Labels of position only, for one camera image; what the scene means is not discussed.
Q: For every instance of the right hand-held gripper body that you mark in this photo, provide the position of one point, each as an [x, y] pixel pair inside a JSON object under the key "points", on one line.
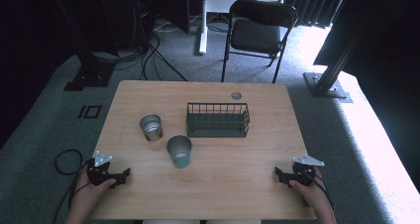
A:
{"points": [[305, 172]]}

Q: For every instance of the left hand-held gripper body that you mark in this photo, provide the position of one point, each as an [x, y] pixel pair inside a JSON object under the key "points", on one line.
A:
{"points": [[99, 174]]}

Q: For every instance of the person's right hand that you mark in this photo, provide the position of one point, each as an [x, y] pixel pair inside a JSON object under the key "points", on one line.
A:
{"points": [[313, 194]]}

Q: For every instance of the person's left hand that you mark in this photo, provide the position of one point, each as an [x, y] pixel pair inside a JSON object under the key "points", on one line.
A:
{"points": [[87, 197]]}

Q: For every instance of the silver metal cup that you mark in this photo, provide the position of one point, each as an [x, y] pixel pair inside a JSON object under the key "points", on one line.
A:
{"points": [[152, 128]]}

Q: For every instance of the teal metal cup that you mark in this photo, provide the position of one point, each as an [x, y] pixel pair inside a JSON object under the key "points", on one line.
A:
{"points": [[180, 151]]}

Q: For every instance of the grey round table grommet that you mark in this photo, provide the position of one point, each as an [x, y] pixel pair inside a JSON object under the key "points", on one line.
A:
{"points": [[236, 95]]}

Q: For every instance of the black stand with flat base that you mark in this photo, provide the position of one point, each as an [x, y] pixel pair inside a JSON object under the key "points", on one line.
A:
{"points": [[90, 75]]}

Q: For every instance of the black folding chair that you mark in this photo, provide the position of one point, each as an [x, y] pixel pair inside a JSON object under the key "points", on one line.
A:
{"points": [[256, 34]]}

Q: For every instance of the black metal post with base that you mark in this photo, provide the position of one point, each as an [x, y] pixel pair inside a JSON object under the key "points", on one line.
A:
{"points": [[325, 85]]}

